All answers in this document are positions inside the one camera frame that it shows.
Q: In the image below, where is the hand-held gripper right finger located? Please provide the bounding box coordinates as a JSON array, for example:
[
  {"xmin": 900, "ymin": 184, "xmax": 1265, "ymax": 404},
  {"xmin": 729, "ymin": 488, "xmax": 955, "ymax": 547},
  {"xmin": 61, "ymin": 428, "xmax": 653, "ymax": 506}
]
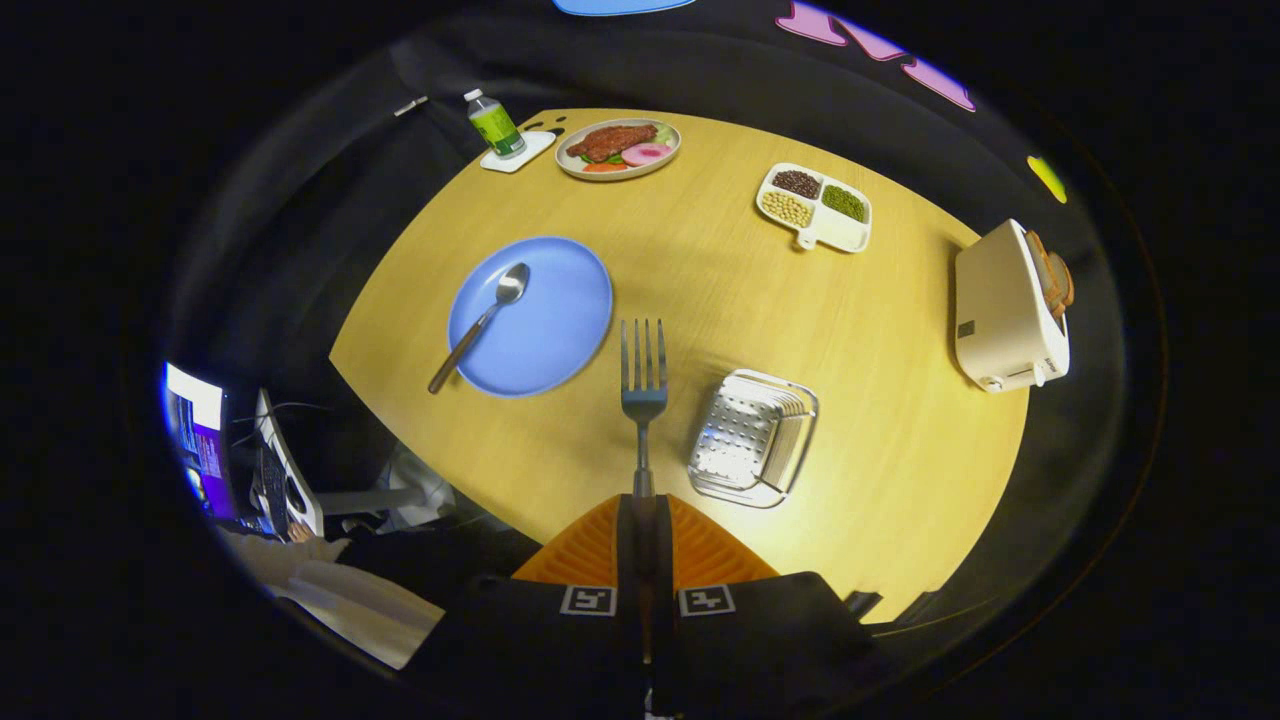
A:
[{"xmin": 650, "ymin": 495, "xmax": 891, "ymax": 706}]

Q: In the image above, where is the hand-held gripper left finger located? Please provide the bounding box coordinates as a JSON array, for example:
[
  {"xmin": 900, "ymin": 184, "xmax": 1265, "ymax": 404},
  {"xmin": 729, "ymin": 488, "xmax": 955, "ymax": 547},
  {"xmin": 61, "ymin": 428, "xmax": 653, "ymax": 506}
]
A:
[{"xmin": 400, "ymin": 493, "xmax": 646, "ymax": 706}]

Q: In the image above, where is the wooden handle metal fork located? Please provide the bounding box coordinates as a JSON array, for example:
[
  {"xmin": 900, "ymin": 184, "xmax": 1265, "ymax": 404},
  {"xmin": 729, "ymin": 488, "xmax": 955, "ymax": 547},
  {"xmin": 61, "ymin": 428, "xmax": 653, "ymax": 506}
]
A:
[{"xmin": 620, "ymin": 318, "xmax": 669, "ymax": 663}]

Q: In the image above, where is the wooden handle metal spoon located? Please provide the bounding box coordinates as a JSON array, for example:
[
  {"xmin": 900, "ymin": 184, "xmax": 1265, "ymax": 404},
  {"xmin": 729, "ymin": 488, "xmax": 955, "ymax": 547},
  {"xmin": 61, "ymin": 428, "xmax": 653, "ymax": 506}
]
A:
[{"xmin": 428, "ymin": 262, "xmax": 531, "ymax": 395}]

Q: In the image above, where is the metal mesh basket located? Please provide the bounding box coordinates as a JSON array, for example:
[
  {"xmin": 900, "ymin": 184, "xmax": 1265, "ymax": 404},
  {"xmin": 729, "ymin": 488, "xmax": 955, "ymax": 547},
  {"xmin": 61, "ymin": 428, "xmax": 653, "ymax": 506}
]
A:
[{"xmin": 687, "ymin": 368, "xmax": 819, "ymax": 509}]

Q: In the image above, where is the blue round plate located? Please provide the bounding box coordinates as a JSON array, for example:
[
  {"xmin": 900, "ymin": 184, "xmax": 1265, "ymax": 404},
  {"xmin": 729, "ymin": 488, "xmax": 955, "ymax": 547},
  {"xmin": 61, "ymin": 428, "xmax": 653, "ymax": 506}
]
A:
[{"xmin": 447, "ymin": 236, "xmax": 614, "ymax": 398}]

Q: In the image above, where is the person's light clothing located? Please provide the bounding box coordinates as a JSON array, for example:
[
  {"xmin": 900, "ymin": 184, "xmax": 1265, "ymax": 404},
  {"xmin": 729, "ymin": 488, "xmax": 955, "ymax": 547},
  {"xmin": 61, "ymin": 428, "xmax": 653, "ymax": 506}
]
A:
[{"xmin": 215, "ymin": 525, "xmax": 446, "ymax": 671}]

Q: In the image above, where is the white device stand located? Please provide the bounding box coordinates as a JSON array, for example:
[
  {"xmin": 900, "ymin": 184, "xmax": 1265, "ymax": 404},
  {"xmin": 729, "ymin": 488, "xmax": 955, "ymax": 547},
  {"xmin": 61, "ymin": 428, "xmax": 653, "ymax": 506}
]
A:
[{"xmin": 255, "ymin": 390, "xmax": 326, "ymax": 536}]

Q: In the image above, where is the white divided bean dish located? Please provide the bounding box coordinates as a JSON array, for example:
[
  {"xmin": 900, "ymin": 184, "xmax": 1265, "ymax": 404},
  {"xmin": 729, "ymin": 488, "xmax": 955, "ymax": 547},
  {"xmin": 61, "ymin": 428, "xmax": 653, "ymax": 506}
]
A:
[{"xmin": 755, "ymin": 162, "xmax": 873, "ymax": 254}]

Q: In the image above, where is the beige food plate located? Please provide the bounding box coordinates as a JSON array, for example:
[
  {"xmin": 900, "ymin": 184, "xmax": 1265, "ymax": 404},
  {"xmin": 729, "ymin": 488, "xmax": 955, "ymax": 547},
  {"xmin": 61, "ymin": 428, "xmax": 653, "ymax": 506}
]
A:
[{"xmin": 555, "ymin": 118, "xmax": 682, "ymax": 182}]

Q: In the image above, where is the white square coaster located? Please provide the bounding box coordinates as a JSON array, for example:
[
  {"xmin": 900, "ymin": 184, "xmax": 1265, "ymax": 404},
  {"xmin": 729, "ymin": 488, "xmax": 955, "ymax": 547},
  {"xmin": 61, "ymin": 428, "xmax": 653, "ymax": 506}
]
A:
[{"xmin": 479, "ymin": 130, "xmax": 557, "ymax": 175}]

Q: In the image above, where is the brown steak piece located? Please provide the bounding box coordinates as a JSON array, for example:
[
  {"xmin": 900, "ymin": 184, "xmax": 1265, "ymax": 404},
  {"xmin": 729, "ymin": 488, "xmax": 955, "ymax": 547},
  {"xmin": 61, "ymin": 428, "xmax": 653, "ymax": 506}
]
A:
[{"xmin": 566, "ymin": 123, "xmax": 658, "ymax": 164}]

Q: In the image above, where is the white toaster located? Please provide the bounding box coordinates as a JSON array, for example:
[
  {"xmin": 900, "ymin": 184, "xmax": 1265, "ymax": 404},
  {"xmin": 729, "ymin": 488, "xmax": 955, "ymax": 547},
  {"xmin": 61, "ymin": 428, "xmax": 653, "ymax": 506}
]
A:
[{"xmin": 953, "ymin": 218, "xmax": 1071, "ymax": 394}]

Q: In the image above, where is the computer monitor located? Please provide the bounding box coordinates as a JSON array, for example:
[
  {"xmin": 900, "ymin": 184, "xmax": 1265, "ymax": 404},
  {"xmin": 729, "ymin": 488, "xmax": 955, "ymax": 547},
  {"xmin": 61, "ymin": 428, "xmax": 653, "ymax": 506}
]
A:
[{"xmin": 162, "ymin": 362, "xmax": 241, "ymax": 521}]

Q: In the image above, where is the green label drink bottle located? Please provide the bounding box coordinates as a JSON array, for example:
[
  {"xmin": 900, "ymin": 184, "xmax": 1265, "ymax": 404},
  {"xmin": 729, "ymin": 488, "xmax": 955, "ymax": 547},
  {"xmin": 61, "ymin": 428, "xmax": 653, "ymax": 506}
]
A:
[{"xmin": 463, "ymin": 88, "xmax": 527, "ymax": 161}]

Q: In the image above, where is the toasted bread slice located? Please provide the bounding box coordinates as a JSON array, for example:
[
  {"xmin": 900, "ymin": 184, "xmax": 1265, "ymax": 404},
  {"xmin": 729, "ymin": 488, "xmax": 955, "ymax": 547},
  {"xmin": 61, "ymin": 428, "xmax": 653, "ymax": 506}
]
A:
[
  {"xmin": 1022, "ymin": 228, "xmax": 1061, "ymax": 301},
  {"xmin": 1045, "ymin": 255, "xmax": 1076, "ymax": 319}
]

